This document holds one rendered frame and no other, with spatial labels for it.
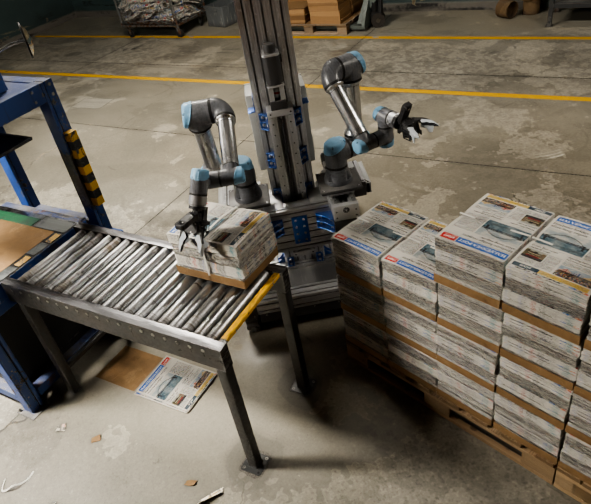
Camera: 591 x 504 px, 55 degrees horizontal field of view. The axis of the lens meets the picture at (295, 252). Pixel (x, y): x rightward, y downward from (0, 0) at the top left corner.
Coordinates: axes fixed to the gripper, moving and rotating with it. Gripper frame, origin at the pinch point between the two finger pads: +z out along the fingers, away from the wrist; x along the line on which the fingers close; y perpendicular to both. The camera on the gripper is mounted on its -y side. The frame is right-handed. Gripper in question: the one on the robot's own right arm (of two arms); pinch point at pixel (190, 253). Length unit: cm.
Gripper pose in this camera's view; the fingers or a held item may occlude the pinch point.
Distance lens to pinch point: 242.9
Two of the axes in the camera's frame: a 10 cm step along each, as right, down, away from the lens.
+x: -8.7, -1.7, 4.6
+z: -1.1, 9.8, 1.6
